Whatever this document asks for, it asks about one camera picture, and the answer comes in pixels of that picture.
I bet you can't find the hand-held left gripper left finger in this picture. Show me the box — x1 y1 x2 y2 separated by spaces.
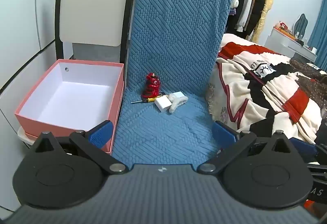
31 120 129 174

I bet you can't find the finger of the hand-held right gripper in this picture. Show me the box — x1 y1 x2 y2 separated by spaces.
290 137 327 164

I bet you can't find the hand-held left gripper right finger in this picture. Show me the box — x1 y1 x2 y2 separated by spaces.
197 120 297 174

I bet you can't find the pink cardboard box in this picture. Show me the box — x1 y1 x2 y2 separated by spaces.
15 59 125 155

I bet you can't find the white charger plug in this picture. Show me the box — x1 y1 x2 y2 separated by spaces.
154 96 172 113

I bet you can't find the red lion figurine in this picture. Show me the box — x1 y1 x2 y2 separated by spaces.
142 73 162 98

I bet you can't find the red white black blanket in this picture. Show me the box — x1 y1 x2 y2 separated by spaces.
215 33 327 144

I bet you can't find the dark brown patterned cloth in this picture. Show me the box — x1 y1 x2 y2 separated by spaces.
289 59 327 112

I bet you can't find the white dresser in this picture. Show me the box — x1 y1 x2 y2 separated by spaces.
264 27 317 62

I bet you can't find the blue quilted chair cushion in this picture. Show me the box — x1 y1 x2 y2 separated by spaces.
112 0 233 165

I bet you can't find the blue curtain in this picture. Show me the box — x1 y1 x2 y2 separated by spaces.
307 0 327 71

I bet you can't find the grey chair back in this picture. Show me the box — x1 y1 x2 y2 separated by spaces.
292 14 308 39

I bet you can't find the beige folding chair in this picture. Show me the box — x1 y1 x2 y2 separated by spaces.
17 0 140 149

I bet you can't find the white wardrobe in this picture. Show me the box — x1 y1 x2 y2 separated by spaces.
0 0 77 137

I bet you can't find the yellow handle screwdriver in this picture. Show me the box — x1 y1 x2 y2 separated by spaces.
131 97 160 104

